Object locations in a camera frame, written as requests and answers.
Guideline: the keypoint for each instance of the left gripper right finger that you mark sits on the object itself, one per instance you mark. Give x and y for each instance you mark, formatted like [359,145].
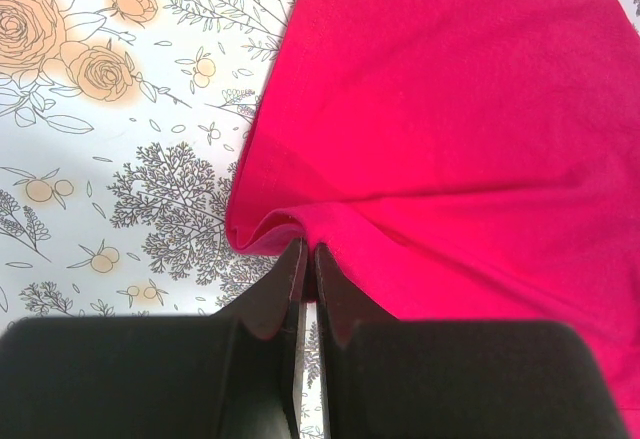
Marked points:
[387,378]

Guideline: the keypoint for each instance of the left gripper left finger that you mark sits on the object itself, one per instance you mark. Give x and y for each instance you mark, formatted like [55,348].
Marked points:
[233,374]

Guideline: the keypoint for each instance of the bright red t-shirt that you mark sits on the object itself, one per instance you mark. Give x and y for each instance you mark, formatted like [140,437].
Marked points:
[461,159]

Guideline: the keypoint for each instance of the floral patterned table mat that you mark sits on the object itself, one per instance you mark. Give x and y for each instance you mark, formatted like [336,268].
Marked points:
[123,123]

